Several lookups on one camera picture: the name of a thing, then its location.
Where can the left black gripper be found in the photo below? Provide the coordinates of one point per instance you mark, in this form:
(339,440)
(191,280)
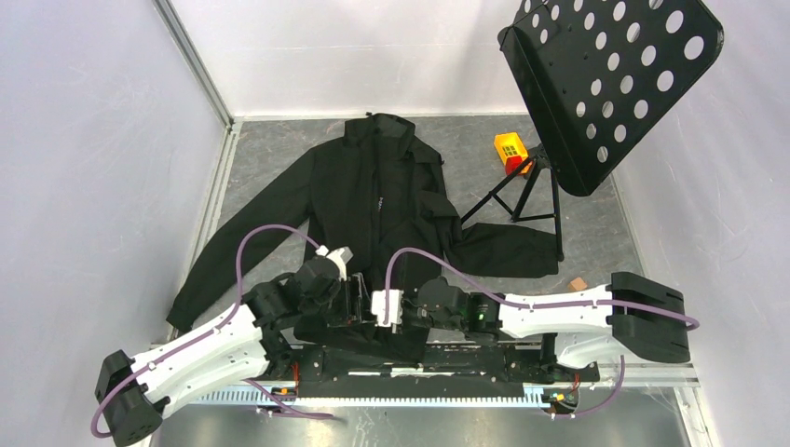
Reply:
(358,308)

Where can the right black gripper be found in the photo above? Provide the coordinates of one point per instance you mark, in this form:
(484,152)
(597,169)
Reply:
(404,323)

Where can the black zip jacket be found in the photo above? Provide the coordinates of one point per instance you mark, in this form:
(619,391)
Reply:
(378,190)

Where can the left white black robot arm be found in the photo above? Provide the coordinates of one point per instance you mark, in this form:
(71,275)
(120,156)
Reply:
(137,393)

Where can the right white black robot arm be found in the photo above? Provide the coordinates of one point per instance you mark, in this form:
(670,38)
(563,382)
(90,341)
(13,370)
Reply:
(628,315)

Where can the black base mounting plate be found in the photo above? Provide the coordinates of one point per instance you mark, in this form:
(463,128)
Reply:
(446,371)

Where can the small brown wooden block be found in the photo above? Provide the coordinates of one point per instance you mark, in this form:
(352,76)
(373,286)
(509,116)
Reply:
(577,284)

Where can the yellow and red toy block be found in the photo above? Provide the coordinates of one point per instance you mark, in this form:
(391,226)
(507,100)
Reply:
(511,150)

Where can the black perforated music stand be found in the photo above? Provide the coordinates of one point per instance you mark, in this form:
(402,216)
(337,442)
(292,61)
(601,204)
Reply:
(597,76)

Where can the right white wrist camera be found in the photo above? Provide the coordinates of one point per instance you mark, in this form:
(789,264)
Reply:
(386,306)

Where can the white slotted cable duct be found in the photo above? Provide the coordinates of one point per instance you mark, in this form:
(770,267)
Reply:
(530,397)

